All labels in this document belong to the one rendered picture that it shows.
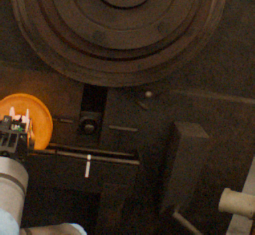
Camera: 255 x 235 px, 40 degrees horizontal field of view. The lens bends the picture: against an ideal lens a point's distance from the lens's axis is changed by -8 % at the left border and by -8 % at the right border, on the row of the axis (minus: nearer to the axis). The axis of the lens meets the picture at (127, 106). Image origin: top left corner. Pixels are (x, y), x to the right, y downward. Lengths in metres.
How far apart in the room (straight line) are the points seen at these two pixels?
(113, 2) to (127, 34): 0.07
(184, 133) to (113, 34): 0.30
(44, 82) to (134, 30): 0.30
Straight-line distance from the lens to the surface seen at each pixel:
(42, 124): 0.85
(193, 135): 0.87
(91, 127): 0.94
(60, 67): 0.78
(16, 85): 0.91
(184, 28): 0.76
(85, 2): 0.69
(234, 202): 0.87
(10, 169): 0.65
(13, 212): 0.61
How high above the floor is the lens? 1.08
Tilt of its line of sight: 17 degrees down
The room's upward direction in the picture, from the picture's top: 11 degrees clockwise
